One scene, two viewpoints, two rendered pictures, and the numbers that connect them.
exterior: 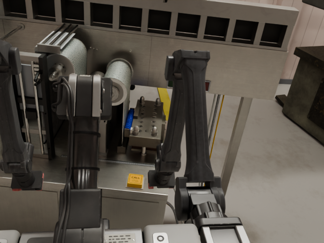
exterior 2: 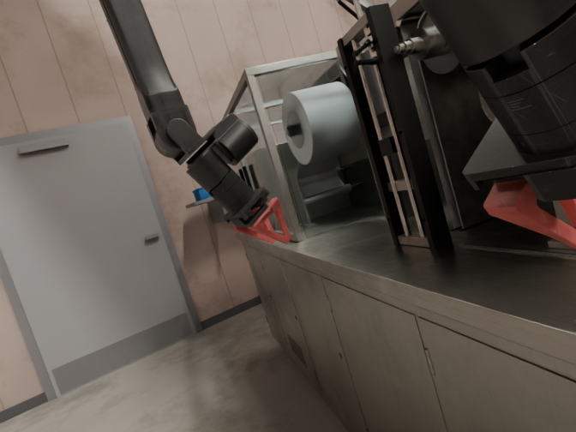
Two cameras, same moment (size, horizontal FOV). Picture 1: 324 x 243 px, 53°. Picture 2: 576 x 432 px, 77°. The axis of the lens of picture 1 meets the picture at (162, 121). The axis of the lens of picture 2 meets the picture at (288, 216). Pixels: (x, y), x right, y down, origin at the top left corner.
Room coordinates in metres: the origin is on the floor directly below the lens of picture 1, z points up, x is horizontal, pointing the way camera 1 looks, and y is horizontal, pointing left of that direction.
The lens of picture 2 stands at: (0.77, -0.16, 1.14)
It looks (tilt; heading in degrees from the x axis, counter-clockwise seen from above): 5 degrees down; 75
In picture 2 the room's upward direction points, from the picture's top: 17 degrees counter-clockwise
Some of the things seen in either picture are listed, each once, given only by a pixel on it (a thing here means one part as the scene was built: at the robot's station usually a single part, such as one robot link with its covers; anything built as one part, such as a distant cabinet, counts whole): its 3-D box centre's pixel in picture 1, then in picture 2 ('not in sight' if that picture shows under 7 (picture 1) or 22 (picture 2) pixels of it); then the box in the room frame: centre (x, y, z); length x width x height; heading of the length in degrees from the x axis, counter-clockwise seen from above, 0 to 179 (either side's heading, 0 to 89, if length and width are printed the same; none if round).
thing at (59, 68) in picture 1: (57, 71); (429, 42); (1.36, 0.51, 1.34); 0.06 x 0.06 x 0.06; 1
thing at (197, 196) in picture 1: (197, 207); not in sight; (0.54, -0.11, 1.43); 0.10 x 0.05 x 0.09; 11
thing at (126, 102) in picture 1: (126, 106); not in sight; (1.51, 0.20, 1.11); 0.23 x 0.01 x 0.18; 1
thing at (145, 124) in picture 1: (147, 121); not in sight; (1.56, 0.08, 1.00); 0.40 x 0.16 x 0.06; 1
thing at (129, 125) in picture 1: (129, 119); not in sight; (1.52, 0.18, 1.03); 0.21 x 0.04 x 0.03; 1
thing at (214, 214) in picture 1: (210, 228); not in sight; (0.46, -0.13, 1.45); 0.09 x 0.08 x 0.12; 101
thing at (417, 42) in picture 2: (52, 76); (407, 47); (1.30, 0.50, 1.34); 0.06 x 0.03 x 0.03; 1
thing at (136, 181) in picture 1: (135, 180); not in sight; (1.16, 0.09, 0.91); 0.07 x 0.07 x 0.02; 1
